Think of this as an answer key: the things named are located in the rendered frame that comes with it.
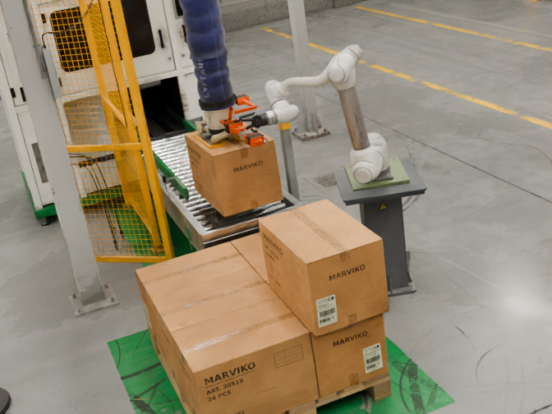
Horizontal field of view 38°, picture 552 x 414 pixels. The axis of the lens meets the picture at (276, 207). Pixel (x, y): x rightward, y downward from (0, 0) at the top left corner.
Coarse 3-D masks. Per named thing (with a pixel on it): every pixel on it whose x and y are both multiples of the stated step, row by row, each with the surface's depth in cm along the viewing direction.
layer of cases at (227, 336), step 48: (240, 240) 489; (144, 288) 455; (192, 288) 442; (240, 288) 434; (192, 336) 397; (240, 336) 391; (288, 336) 385; (336, 336) 393; (384, 336) 405; (192, 384) 380; (240, 384) 381; (288, 384) 392; (336, 384) 404
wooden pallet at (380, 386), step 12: (156, 348) 479; (168, 372) 463; (360, 384) 409; (372, 384) 412; (384, 384) 416; (180, 396) 435; (336, 396) 406; (372, 396) 418; (384, 396) 418; (300, 408) 400; (312, 408) 403
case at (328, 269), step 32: (288, 224) 406; (320, 224) 400; (352, 224) 395; (288, 256) 386; (320, 256) 369; (352, 256) 374; (288, 288) 400; (320, 288) 373; (352, 288) 380; (384, 288) 387; (320, 320) 379; (352, 320) 386
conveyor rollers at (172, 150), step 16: (160, 144) 682; (176, 144) 678; (176, 160) 636; (160, 176) 614; (176, 192) 575; (192, 192) 570; (192, 208) 545; (208, 208) 540; (256, 208) 532; (272, 208) 526; (208, 224) 522; (224, 224) 516
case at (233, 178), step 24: (192, 144) 514; (240, 144) 489; (264, 144) 486; (192, 168) 532; (216, 168) 479; (240, 168) 485; (264, 168) 491; (216, 192) 492; (240, 192) 490; (264, 192) 496
